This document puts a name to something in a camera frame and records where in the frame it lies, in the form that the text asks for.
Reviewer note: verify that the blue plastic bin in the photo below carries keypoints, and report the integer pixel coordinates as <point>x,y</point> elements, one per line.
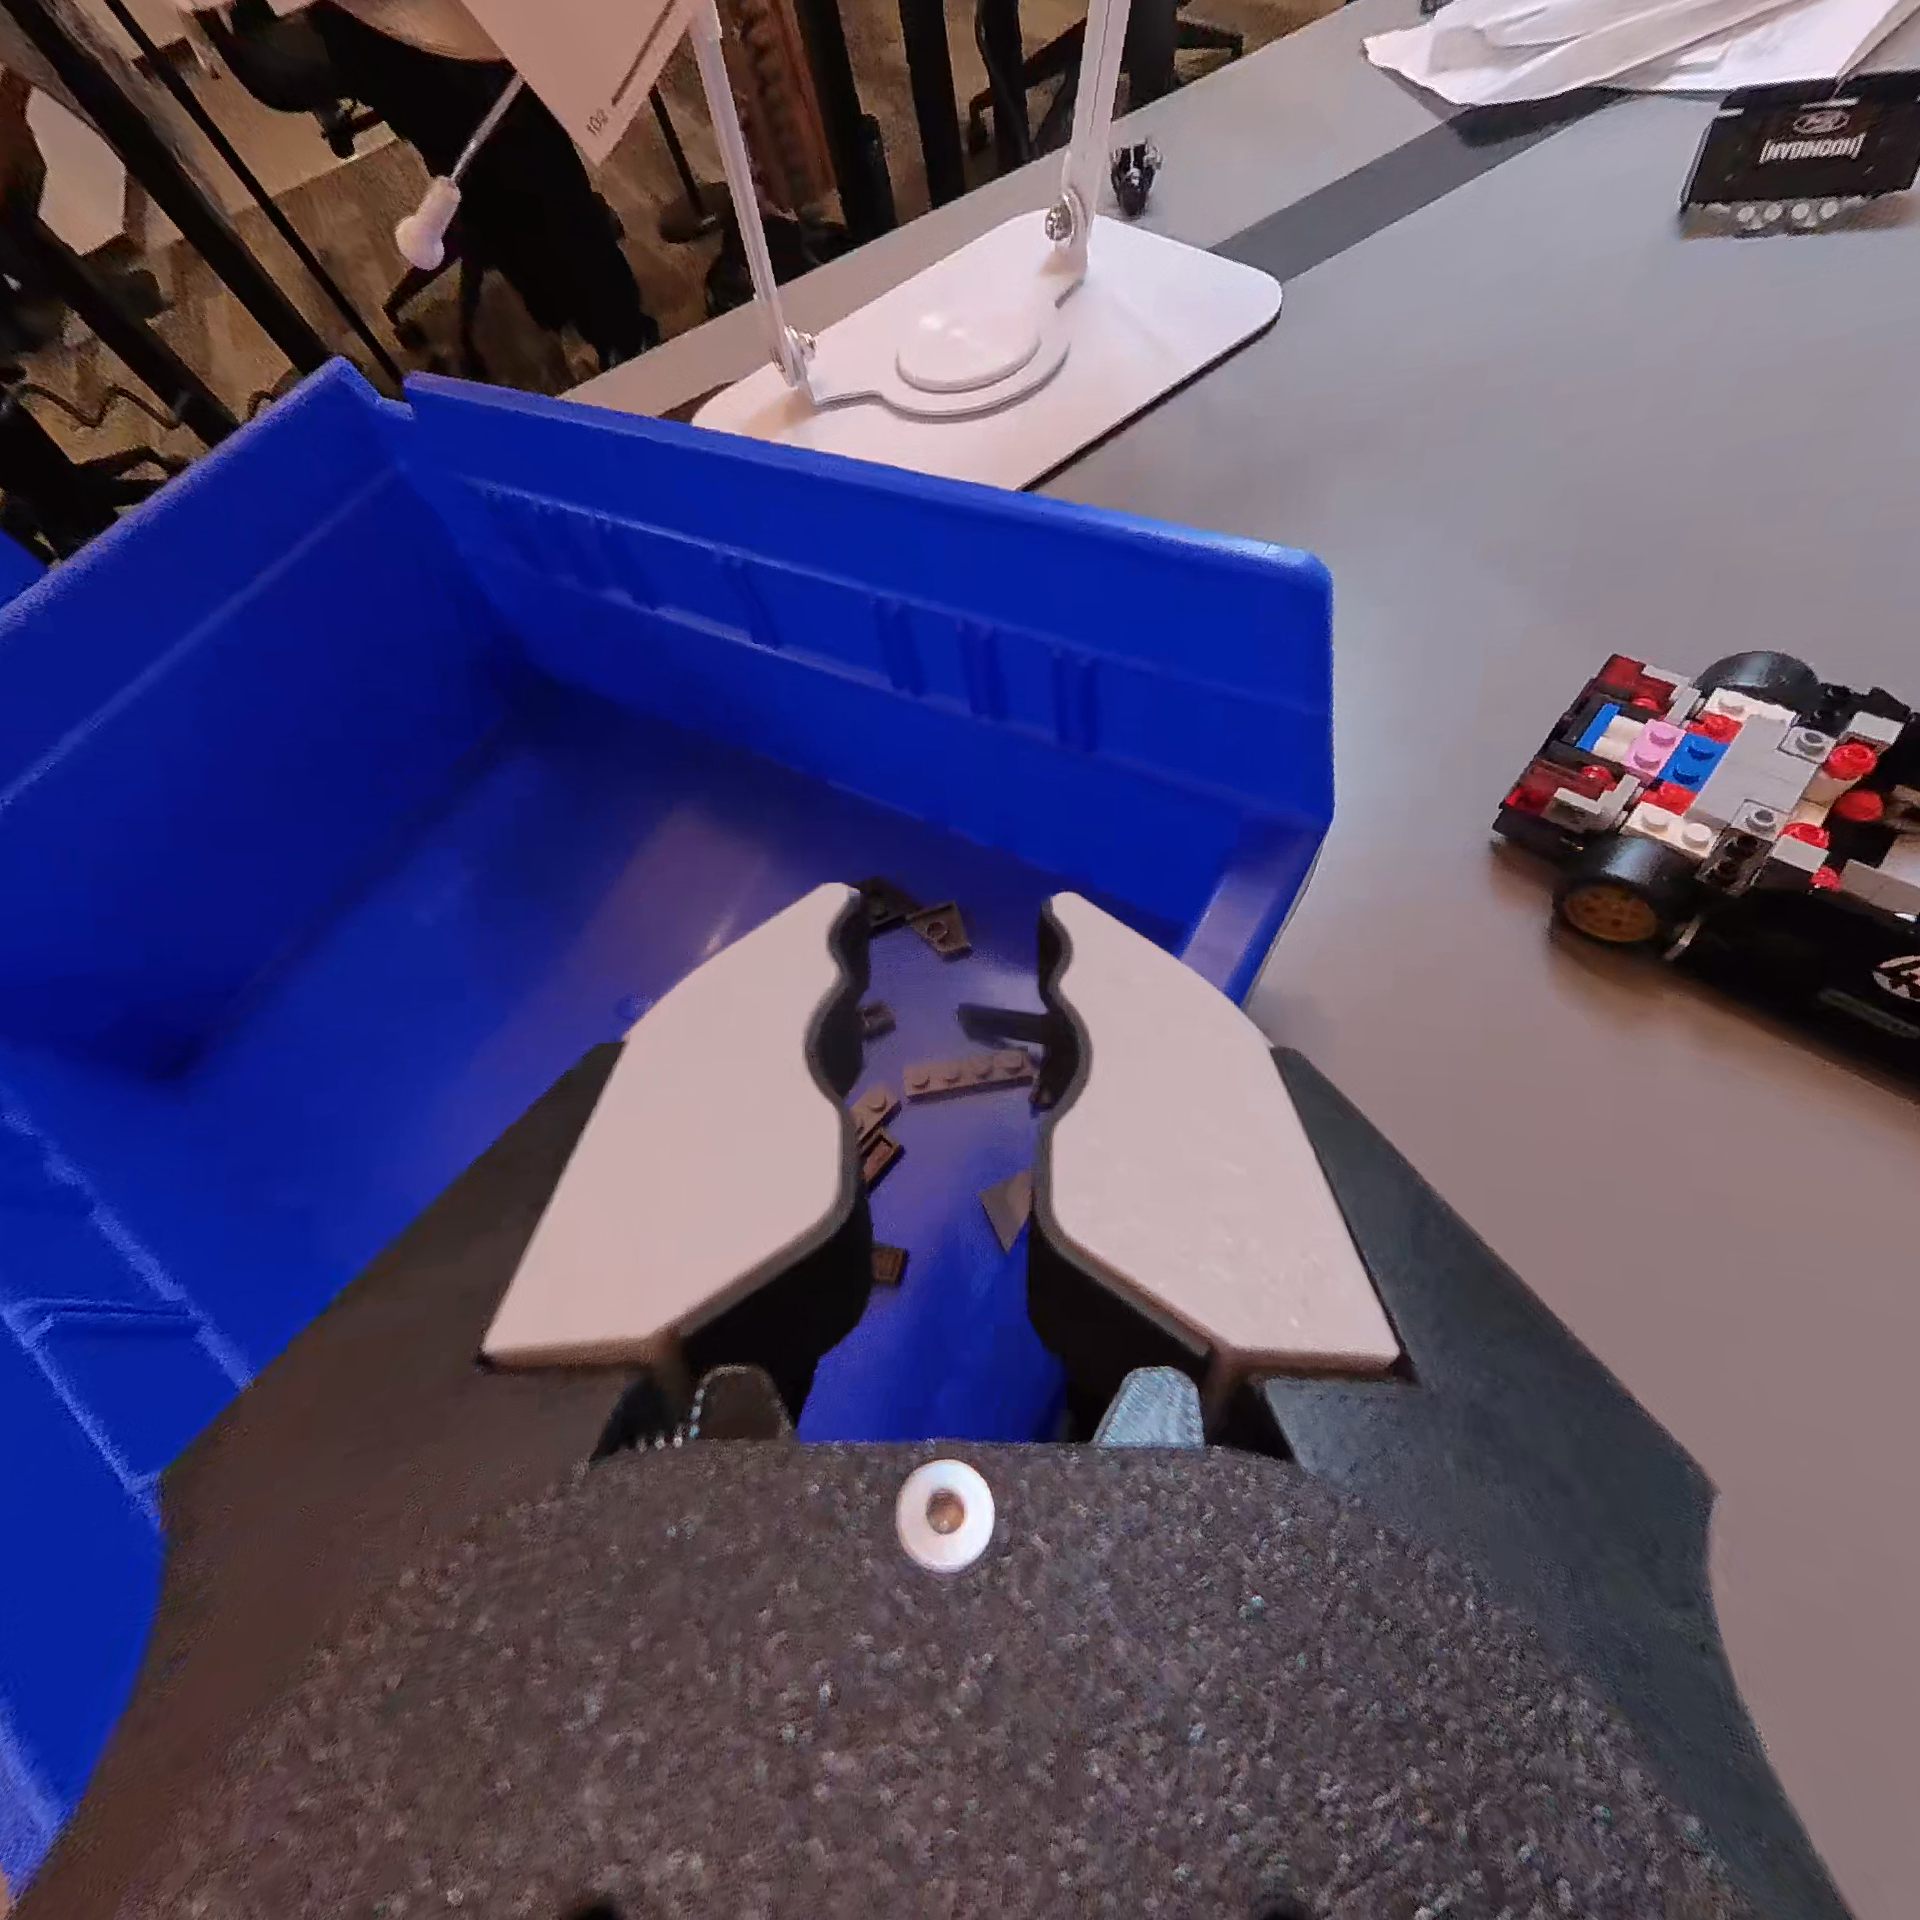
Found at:
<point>301,826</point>

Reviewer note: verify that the small black lego figure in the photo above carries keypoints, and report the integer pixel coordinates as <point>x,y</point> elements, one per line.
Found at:
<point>1137,172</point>

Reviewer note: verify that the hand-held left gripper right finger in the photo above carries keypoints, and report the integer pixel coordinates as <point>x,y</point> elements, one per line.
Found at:
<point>1215,1186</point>

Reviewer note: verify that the black lego car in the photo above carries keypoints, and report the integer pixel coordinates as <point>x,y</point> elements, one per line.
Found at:
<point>1724,811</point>

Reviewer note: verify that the white booklet stand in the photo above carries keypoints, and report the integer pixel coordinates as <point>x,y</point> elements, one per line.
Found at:
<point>975,346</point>

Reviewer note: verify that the black printed lego panel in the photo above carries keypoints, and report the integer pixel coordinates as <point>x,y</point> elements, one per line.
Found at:
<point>1800,149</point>

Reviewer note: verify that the white paper bag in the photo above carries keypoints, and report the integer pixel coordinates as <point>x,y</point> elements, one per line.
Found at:
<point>1575,45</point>

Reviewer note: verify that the pile of dark lego pieces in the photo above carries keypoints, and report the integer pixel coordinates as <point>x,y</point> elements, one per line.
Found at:
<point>968,1075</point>

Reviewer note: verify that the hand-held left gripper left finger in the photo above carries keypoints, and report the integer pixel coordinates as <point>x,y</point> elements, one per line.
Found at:
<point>675,1172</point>

